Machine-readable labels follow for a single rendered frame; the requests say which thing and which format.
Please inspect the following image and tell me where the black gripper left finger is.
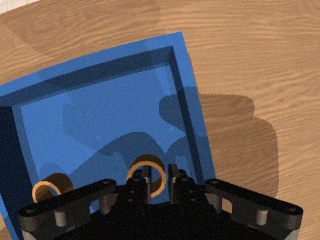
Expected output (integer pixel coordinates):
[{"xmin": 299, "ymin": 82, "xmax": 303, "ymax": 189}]
[{"xmin": 18, "ymin": 165, "xmax": 152, "ymax": 240}]

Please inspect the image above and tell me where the blue open tray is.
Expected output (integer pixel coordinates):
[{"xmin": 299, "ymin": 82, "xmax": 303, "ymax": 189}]
[{"xmin": 0, "ymin": 31, "xmax": 216, "ymax": 240}]

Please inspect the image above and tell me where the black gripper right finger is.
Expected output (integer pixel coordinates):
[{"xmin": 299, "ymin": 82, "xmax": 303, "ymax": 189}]
[{"xmin": 168, "ymin": 164, "xmax": 304, "ymax": 240}]

